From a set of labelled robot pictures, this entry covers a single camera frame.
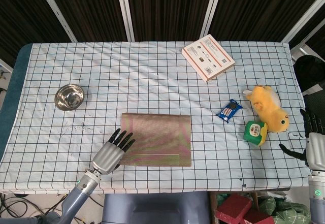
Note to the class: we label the brown woven placemat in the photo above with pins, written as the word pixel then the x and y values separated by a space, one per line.
pixel 157 137

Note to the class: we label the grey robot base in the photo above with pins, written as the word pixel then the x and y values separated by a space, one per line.
pixel 157 208

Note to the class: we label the stainless steel bowl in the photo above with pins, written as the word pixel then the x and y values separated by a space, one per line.
pixel 69 97

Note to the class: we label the yellow plush duck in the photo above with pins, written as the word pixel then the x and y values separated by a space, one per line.
pixel 269 107

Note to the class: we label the white box with orange stripes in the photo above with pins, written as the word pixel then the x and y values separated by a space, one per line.
pixel 208 56

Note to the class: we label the teal padded table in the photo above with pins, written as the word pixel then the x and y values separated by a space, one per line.
pixel 17 81

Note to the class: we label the blue cookie packet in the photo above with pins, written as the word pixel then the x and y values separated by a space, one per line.
pixel 229 111

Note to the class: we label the white shelf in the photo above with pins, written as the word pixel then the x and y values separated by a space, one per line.
pixel 5 69

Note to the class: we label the green and yellow pack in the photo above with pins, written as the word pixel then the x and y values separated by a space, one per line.
pixel 255 132

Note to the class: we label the white partition post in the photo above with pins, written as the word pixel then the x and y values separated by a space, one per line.
pixel 125 10
pixel 210 10
pixel 302 18
pixel 57 12

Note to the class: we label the small red box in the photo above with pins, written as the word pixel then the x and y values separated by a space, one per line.
pixel 259 219

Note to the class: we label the black chair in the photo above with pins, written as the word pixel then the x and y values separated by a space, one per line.
pixel 309 71

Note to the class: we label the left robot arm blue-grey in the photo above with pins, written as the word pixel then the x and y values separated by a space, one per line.
pixel 76 201

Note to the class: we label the green patterned cloth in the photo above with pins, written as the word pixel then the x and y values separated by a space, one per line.
pixel 287 211

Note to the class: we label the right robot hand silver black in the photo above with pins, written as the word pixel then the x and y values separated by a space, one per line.
pixel 316 147

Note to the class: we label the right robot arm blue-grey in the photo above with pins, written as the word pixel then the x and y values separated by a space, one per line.
pixel 317 203

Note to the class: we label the large red box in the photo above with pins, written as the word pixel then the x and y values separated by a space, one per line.
pixel 233 207

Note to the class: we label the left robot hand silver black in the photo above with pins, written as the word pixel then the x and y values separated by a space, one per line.
pixel 108 158

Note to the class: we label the white black checked tablecloth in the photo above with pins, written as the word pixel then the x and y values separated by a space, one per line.
pixel 127 76

